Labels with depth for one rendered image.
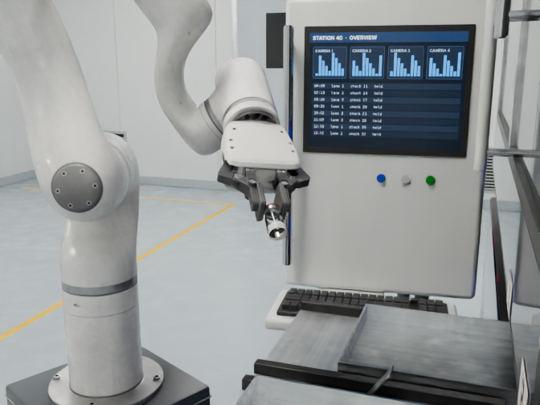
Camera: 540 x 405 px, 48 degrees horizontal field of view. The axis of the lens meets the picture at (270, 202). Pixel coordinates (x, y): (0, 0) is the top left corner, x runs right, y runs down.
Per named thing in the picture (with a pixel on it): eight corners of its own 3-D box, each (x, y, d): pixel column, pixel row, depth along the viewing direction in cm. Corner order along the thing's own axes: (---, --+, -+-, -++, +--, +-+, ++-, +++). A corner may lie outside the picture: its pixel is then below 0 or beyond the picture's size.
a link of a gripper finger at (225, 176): (242, 150, 84) (272, 170, 81) (201, 169, 78) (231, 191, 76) (243, 144, 83) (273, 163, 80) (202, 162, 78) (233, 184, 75)
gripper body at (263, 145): (281, 153, 91) (295, 200, 82) (214, 149, 88) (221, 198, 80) (291, 110, 86) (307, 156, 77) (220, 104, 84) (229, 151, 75)
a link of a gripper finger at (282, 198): (292, 190, 80) (303, 223, 75) (269, 189, 79) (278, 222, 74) (297, 171, 78) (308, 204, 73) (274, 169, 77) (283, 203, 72)
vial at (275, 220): (285, 241, 71) (279, 218, 75) (288, 227, 70) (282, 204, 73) (267, 241, 71) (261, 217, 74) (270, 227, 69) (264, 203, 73)
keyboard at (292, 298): (446, 307, 148) (447, 298, 148) (450, 331, 135) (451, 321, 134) (287, 293, 157) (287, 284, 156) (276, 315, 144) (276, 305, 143)
